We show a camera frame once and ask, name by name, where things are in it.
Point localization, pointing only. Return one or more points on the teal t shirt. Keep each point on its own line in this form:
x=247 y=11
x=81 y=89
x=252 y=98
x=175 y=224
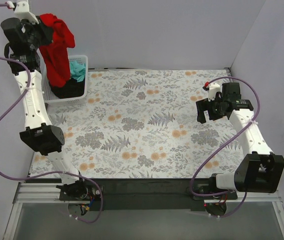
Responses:
x=77 y=71

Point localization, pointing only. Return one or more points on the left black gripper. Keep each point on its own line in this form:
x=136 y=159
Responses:
x=43 y=32

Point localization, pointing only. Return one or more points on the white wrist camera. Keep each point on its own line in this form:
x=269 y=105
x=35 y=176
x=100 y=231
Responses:
x=212 y=89
x=22 y=12

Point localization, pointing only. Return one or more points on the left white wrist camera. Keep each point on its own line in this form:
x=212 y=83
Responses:
x=22 y=12

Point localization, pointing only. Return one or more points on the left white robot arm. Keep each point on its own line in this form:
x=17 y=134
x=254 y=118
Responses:
x=24 y=38

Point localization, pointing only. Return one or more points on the red t shirt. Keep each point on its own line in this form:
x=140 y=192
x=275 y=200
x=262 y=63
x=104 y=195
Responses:
x=55 y=55

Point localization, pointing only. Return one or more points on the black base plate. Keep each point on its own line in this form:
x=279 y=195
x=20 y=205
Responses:
x=134 y=194

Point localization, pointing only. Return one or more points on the black t shirt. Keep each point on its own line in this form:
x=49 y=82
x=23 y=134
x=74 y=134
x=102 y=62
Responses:
x=71 y=89

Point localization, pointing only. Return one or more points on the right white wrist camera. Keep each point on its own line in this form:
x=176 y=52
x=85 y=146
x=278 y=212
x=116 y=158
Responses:
x=212 y=89

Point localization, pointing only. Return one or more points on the aluminium frame rail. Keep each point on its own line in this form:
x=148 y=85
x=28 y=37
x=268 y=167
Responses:
x=48 y=193

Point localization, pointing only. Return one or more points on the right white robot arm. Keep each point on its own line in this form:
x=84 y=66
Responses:
x=261 y=169

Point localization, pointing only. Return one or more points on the white plastic laundry basket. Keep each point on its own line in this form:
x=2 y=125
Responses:
x=53 y=100

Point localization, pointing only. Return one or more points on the floral table cloth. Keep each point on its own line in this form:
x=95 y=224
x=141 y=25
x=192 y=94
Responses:
x=143 y=124

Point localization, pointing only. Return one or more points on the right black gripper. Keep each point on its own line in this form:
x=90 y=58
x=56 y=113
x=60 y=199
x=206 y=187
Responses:
x=208 y=110

